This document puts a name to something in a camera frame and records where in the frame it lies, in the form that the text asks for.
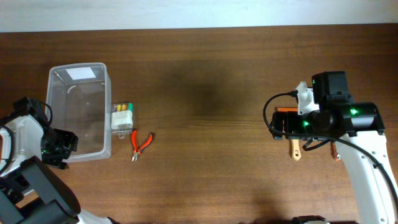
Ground orange scraper with wooden handle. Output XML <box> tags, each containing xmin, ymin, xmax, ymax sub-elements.
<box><xmin>276</xmin><ymin>107</ymin><xmax>301</xmax><ymax>161</ymax></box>

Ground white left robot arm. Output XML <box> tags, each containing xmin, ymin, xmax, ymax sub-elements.
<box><xmin>1</xmin><ymin>97</ymin><xmax>115</xmax><ymax>224</ymax></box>

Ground red-handled pliers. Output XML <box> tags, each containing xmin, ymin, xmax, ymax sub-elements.
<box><xmin>131</xmin><ymin>129</ymin><xmax>155</xmax><ymax>162</ymax></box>

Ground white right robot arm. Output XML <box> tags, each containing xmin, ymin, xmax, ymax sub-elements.
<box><xmin>265</xmin><ymin>71</ymin><xmax>397</xmax><ymax>223</ymax></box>

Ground clear plastic container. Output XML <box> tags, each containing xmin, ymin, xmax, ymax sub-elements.
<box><xmin>46</xmin><ymin>62</ymin><xmax>111</xmax><ymax>163</ymax></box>

